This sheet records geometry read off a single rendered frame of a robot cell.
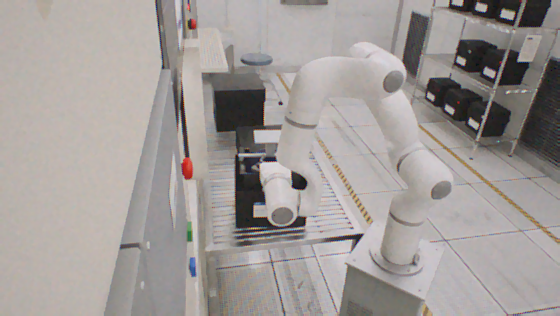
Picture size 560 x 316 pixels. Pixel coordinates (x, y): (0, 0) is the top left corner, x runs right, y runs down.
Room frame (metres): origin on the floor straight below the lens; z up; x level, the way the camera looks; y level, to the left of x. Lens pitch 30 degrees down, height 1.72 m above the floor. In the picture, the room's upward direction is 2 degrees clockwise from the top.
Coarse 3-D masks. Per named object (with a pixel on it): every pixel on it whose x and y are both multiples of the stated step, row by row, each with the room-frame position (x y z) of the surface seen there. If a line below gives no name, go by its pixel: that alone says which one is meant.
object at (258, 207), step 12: (240, 180) 1.37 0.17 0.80; (300, 180) 1.30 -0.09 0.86; (240, 192) 1.10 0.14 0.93; (252, 192) 1.11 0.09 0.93; (264, 192) 1.11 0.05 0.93; (240, 204) 1.10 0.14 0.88; (252, 204) 1.11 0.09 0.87; (264, 204) 1.11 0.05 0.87; (240, 216) 1.10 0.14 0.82; (252, 216) 1.11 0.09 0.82; (264, 216) 1.11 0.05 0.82; (300, 216) 1.13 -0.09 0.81
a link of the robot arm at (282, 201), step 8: (272, 184) 0.92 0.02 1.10; (280, 184) 0.91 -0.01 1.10; (288, 184) 0.93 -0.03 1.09; (272, 192) 0.88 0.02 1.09; (280, 192) 0.87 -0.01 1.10; (288, 192) 0.88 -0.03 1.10; (296, 192) 0.89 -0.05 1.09; (272, 200) 0.84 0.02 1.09; (280, 200) 0.83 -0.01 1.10; (288, 200) 0.84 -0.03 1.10; (296, 200) 0.87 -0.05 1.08; (272, 208) 0.82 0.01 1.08; (280, 208) 0.82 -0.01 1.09; (288, 208) 0.82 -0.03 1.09; (296, 208) 0.83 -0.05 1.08; (272, 216) 0.81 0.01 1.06; (280, 216) 0.82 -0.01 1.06; (288, 216) 0.82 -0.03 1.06; (296, 216) 0.83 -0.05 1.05; (280, 224) 0.82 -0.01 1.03; (288, 224) 0.82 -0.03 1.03
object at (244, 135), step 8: (240, 128) 1.77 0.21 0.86; (248, 128) 1.77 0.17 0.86; (256, 128) 1.78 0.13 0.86; (264, 128) 1.78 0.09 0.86; (272, 128) 1.78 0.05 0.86; (280, 128) 1.79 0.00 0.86; (240, 136) 1.68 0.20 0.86; (248, 136) 1.68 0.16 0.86; (240, 144) 1.60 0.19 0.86; (248, 144) 1.60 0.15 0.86; (256, 144) 1.60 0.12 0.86; (264, 144) 1.60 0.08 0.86
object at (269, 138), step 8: (256, 136) 1.25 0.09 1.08; (264, 136) 1.25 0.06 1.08; (272, 136) 1.25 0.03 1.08; (272, 144) 1.24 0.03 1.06; (240, 152) 1.29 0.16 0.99; (248, 152) 1.34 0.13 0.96; (272, 152) 1.24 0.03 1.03; (240, 160) 1.23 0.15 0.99; (240, 168) 1.17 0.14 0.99; (248, 176) 1.14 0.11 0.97; (256, 176) 1.14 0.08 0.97; (296, 176) 1.16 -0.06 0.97; (248, 184) 1.14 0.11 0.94; (256, 184) 1.14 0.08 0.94; (296, 184) 1.16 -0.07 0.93
